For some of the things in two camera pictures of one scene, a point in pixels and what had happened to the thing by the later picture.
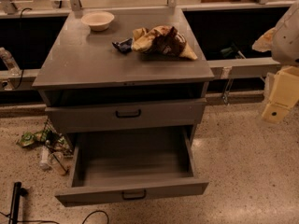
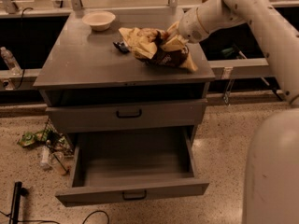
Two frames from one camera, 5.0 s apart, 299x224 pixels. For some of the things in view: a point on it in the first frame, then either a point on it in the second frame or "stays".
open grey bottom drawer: x=123 y=165 stays
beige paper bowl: x=98 y=21 stays
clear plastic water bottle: x=13 y=68 stays
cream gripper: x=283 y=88 → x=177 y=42
